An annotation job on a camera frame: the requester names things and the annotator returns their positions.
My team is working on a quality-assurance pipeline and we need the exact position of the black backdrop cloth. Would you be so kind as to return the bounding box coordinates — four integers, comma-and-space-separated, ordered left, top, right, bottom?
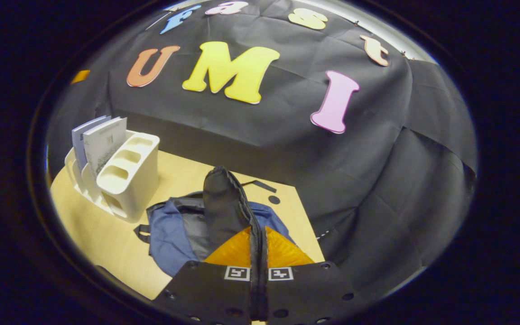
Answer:
46, 0, 478, 301

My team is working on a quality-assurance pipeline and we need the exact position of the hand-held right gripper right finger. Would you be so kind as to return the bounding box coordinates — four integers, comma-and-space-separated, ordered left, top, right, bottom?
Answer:
262, 226, 360, 325

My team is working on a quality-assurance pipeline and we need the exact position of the cream plastic bookshelf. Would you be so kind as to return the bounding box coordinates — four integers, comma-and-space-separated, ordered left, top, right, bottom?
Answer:
64, 130, 160, 224

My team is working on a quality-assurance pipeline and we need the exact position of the blue and black schoolbag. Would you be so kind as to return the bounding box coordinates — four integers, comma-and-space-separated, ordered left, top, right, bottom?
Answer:
134, 166, 296, 278

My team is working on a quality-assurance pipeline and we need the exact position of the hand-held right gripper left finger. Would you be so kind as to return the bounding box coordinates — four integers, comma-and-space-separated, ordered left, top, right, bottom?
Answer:
152, 226, 254, 325

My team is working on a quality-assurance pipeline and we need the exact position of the white book with plain cover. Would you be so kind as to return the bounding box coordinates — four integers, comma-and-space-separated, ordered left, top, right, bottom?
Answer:
83, 117, 128, 179

